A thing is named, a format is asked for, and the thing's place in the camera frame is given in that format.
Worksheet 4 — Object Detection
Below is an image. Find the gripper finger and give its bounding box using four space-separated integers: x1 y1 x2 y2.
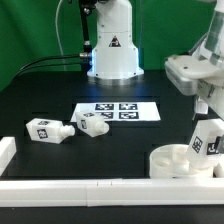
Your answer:
193 97 208 120
215 135 224 154

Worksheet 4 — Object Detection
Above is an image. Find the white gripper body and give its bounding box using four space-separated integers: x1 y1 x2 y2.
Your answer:
197 80 224 120

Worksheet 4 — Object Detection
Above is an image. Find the white round stool seat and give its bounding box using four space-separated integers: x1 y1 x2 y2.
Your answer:
149 144 221 179

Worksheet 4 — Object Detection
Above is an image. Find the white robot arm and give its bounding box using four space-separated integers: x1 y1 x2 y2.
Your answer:
87 0 224 120

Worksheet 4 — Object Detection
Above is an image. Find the white marker sheet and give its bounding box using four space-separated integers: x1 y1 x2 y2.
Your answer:
71 102 160 122

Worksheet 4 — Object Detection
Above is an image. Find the white front fence bar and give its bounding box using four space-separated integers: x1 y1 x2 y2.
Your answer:
0 178 224 207

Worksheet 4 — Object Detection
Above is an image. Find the white fence bar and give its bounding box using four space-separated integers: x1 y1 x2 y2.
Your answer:
0 178 224 207
0 137 16 176

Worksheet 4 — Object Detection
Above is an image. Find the white left fence bar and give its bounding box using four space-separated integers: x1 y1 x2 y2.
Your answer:
0 137 16 176

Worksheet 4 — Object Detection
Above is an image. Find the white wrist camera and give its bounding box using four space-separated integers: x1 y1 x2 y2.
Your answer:
165 55 224 96

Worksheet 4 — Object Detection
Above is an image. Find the black vertical cable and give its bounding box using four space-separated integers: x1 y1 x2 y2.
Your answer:
78 0 98 72

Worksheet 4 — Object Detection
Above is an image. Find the upper black cable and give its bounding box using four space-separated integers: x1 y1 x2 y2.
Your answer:
18 53 93 73

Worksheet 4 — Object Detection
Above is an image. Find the lower black cable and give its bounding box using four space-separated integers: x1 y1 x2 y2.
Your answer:
17 59 92 78

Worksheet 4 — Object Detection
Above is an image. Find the grey thin cable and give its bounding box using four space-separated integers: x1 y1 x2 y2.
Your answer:
54 0 68 72

